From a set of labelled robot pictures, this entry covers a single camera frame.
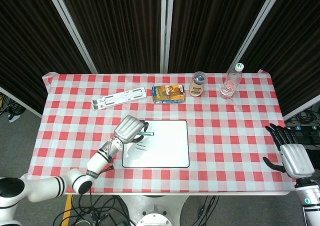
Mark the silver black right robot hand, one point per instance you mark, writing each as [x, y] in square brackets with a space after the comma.
[297, 163]

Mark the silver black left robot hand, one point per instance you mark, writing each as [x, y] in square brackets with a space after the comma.
[127, 129]

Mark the green white marker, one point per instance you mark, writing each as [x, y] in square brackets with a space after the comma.
[148, 133]

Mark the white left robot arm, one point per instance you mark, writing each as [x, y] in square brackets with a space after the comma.
[45, 188]

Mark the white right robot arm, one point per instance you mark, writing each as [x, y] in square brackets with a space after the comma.
[311, 203]

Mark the red white checkered tablecloth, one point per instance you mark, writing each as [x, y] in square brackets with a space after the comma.
[225, 136]

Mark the black fabric item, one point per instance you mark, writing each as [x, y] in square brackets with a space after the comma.
[314, 158]

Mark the black power strip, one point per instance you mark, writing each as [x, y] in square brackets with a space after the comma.
[306, 132]

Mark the white folding stand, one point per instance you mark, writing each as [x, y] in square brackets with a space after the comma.
[120, 97]

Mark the white board with black rim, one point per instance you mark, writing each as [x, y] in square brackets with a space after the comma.
[165, 146]

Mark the orange blue snack packet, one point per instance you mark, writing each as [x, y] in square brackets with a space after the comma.
[168, 94]

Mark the yellow floor tape strip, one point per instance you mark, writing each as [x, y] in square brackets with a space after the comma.
[67, 208]

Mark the clear plastic water bottle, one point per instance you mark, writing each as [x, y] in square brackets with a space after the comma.
[230, 84]

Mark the dark ribbed partition panel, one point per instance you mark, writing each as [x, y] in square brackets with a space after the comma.
[30, 36]
[120, 23]
[212, 23]
[295, 48]

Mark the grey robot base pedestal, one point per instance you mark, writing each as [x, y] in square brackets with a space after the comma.
[155, 211]

